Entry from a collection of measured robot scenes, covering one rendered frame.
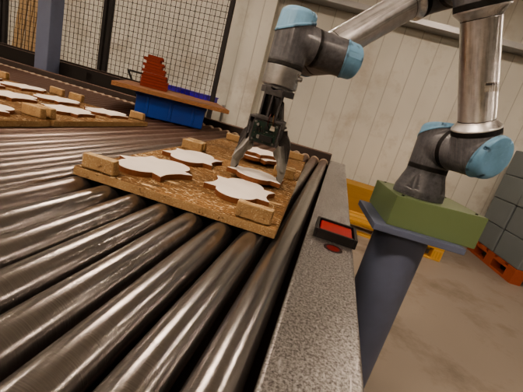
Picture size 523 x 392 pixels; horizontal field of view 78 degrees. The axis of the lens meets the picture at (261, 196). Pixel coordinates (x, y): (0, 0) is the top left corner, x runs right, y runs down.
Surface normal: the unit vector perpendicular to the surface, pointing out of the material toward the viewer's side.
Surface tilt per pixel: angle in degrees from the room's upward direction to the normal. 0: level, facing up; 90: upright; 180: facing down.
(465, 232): 90
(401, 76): 90
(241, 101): 90
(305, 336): 0
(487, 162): 94
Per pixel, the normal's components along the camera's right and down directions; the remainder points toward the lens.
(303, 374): 0.25, -0.93
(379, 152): -0.13, 0.24
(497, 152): 0.29, 0.43
